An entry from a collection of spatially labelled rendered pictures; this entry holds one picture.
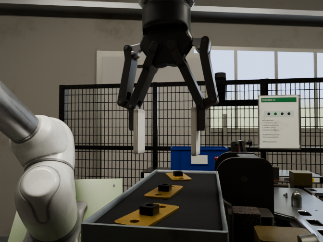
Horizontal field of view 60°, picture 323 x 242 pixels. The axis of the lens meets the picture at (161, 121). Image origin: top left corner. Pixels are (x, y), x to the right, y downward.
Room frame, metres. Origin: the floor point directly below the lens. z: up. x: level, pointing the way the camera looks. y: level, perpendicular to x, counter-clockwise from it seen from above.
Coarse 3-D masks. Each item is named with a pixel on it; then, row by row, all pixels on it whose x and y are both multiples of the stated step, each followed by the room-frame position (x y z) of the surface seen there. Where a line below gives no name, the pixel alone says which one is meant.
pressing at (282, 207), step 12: (276, 192) 1.15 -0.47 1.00; (288, 192) 1.15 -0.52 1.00; (300, 192) 1.15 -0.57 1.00; (276, 204) 0.97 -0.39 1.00; (288, 204) 0.97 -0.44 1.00; (312, 204) 0.97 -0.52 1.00; (276, 216) 0.86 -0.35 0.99; (288, 216) 0.83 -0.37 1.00; (300, 216) 0.83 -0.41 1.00; (312, 216) 0.83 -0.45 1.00; (312, 228) 0.73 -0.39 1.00
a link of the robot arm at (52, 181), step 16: (32, 176) 0.77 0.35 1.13; (48, 176) 0.78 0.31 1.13; (64, 176) 0.81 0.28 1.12; (16, 192) 0.76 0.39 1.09; (32, 192) 0.74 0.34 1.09; (48, 192) 0.75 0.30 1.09; (64, 192) 0.79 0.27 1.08; (16, 208) 0.78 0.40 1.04; (32, 208) 0.75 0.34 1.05; (48, 208) 0.76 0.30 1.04; (64, 208) 0.80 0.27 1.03; (32, 224) 0.78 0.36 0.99; (48, 224) 0.79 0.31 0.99; (64, 224) 0.83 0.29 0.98; (48, 240) 0.86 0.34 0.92
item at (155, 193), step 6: (162, 186) 0.42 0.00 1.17; (168, 186) 0.42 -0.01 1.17; (174, 186) 0.46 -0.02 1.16; (180, 186) 0.46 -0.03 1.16; (150, 192) 0.42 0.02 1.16; (156, 192) 0.42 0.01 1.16; (162, 192) 0.42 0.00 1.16; (168, 192) 0.42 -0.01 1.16; (174, 192) 0.42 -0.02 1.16; (156, 198) 0.39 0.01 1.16; (162, 198) 0.39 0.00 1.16; (168, 198) 0.39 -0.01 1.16
